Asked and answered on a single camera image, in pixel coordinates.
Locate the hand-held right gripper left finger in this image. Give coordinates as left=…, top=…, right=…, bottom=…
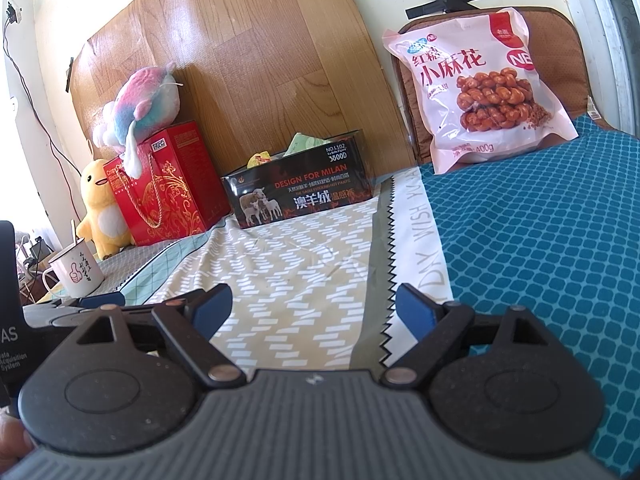
left=75, top=283, right=246, bottom=389

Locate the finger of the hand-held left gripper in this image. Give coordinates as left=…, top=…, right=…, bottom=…
left=47, top=291, right=127, bottom=311

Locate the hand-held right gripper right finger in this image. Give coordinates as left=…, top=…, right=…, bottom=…
left=382, top=282, right=551, bottom=390

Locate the black box with sheep print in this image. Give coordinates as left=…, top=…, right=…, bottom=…
left=221, top=129, right=373, bottom=230

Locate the pale green packet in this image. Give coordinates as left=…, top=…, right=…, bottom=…
left=285, top=132, right=331, bottom=156

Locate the person's left hand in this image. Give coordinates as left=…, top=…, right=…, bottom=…
left=0, top=407, right=34, bottom=464

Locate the white enamel mug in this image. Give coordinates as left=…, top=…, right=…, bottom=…
left=41, top=240, right=105, bottom=298

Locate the black charger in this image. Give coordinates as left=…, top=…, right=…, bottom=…
left=15, top=232, right=51, bottom=271

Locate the yellow plush duck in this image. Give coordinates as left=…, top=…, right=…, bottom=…
left=75, top=139, right=133, bottom=261

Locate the printed blanket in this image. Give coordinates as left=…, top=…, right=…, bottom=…
left=20, top=170, right=453, bottom=386

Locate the red gift bag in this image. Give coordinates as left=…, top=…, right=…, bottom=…
left=104, top=120, right=221, bottom=247

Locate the blue patterned sheet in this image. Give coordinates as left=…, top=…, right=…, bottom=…
left=417, top=115, right=640, bottom=476

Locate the pastel plush toy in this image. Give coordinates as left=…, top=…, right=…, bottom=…
left=91, top=60, right=182, bottom=176

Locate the large pink snack bag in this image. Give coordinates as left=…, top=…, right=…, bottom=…
left=382, top=7, right=580, bottom=175

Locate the wooden board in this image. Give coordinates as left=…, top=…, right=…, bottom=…
left=65, top=0, right=418, bottom=221

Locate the brown seat cushion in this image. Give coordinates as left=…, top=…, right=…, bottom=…
left=389, top=6, right=608, bottom=166

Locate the black cable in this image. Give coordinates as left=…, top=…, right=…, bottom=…
left=2, top=2, right=71, bottom=201

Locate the white window frame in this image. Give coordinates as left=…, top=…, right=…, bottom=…
left=550, top=0, right=640, bottom=136

